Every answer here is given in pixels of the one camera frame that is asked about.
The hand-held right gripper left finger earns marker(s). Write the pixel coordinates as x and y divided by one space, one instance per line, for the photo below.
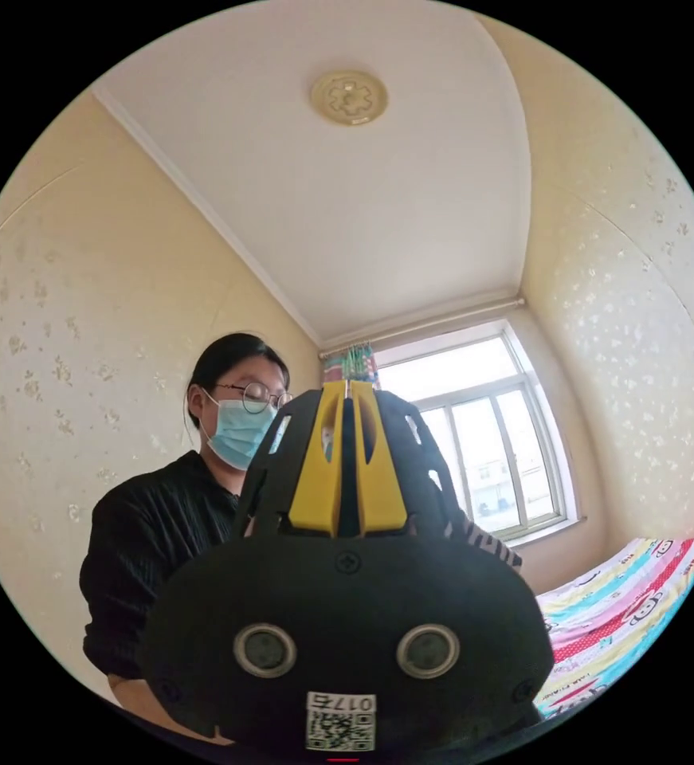
317 490

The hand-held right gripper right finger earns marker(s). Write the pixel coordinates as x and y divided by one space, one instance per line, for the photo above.
376 490

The black long sleeve shirt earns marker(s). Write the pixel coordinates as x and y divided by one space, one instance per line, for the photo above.
493 545

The person's right forearm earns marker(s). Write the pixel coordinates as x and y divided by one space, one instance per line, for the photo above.
143 699

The colourful curtain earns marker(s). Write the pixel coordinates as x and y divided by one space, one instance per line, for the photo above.
352 366

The person's body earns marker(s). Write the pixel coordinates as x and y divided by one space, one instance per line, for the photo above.
143 538

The bed with colourful printed sheet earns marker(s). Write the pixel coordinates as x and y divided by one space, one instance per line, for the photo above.
621 603

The round ceiling lamp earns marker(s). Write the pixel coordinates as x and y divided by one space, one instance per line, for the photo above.
349 98

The window with white frame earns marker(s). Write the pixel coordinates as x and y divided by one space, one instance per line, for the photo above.
490 454

